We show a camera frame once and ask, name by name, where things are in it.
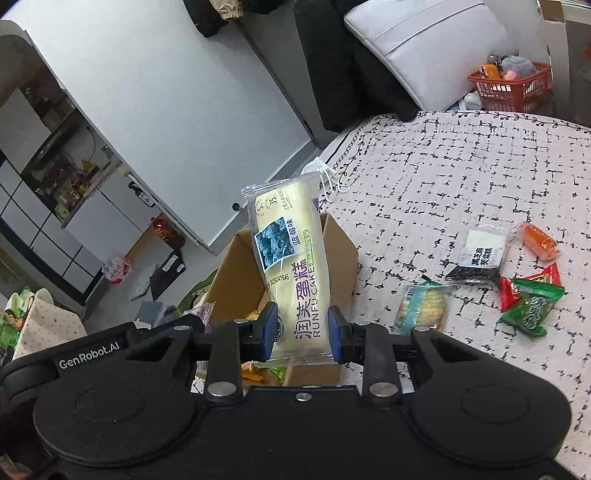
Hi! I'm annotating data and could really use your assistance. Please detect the white desk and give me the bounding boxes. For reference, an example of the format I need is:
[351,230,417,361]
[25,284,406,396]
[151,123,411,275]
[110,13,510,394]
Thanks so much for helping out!
[538,0,591,126]

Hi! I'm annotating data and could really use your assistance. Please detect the black and white snack packet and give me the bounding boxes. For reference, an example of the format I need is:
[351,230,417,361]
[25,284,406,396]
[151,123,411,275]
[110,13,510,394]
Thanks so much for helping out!
[445,226,509,284]

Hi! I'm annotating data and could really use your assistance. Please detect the white face mask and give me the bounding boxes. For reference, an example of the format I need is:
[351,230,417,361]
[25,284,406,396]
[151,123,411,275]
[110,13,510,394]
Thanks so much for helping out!
[302,157,352,205]

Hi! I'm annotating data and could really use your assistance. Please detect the red and white plastic bag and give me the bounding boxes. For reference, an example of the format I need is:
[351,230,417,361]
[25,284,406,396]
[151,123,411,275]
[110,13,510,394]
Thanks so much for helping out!
[102,256,133,285]

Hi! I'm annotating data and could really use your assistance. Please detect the printed blanket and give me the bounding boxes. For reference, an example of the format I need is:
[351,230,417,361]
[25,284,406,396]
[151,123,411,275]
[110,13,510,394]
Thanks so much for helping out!
[318,108,591,480]

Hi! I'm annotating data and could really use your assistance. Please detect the blue yellow snack packet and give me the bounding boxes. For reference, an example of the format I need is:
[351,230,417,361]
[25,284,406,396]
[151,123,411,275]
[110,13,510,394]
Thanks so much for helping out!
[390,277,456,336]

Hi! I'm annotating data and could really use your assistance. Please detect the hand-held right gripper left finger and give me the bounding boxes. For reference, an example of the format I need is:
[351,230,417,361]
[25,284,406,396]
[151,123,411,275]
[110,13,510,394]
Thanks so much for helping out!
[124,302,281,400]

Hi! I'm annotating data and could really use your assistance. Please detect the brown bottle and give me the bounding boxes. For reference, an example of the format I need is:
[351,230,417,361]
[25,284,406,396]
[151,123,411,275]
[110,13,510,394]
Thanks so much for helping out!
[150,217,187,250]

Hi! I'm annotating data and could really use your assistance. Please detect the red plastic basket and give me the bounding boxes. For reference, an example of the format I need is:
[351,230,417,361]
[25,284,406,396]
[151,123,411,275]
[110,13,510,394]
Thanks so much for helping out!
[467,61,553,113]

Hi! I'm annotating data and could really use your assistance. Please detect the white kitchen cabinet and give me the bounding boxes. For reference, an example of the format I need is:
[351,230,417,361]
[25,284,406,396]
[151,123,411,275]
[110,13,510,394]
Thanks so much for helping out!
[0,88,154,306]

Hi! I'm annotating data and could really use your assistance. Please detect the black jacket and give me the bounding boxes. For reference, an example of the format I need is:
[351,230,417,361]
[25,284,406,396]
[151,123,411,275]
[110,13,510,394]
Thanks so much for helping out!
[294,0,419,136]

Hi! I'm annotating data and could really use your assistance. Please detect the green cartoon floor mat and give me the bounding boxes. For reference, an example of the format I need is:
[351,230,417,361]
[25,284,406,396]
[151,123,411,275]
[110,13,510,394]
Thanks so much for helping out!
[178,270,223,315]

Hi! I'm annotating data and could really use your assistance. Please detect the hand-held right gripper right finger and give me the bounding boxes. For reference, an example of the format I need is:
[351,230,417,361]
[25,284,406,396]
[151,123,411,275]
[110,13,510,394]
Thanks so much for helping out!
[327,307,485,398]

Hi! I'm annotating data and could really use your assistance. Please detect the red snack packet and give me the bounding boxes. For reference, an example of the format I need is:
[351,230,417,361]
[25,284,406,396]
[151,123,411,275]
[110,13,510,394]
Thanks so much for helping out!
[499,264,562,313]

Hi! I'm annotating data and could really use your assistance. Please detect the green snack packet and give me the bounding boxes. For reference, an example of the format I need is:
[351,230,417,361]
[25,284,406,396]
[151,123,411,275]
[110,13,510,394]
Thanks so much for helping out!
[512,278,565,302]
[501,295,551,336]

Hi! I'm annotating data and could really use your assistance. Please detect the orange snack packet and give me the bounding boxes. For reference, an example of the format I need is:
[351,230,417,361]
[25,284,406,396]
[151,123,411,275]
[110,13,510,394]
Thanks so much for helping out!
[517,222,561,262]

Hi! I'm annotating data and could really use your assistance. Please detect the hanging dark clothes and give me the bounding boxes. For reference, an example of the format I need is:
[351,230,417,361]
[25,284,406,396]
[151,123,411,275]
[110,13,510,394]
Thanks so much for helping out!
[182,0,296,38]

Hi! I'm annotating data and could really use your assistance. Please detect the grey pillow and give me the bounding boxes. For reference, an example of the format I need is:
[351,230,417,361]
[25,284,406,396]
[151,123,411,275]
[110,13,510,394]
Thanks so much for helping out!
[344,0,514,112]

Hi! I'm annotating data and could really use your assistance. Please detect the cardboard box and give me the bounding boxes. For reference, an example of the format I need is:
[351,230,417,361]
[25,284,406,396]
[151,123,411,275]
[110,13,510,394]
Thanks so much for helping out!
[201,212,360,389]

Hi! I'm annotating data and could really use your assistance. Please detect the yellow cake packet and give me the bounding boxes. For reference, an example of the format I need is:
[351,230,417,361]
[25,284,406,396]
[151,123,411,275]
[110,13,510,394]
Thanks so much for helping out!
[241,168,336,370]

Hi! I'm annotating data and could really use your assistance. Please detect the pink snack packet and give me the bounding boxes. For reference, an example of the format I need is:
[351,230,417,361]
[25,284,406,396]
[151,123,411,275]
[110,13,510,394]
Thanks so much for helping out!
[185,302,217,334]

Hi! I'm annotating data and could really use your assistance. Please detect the black carton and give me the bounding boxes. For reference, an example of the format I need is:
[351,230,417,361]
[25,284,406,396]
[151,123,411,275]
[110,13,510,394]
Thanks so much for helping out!
[150,249,186,302]

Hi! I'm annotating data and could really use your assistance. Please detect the beige dotted bag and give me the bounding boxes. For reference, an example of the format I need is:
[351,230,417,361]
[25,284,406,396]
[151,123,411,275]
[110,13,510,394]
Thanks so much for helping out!
[11,288,88,361]

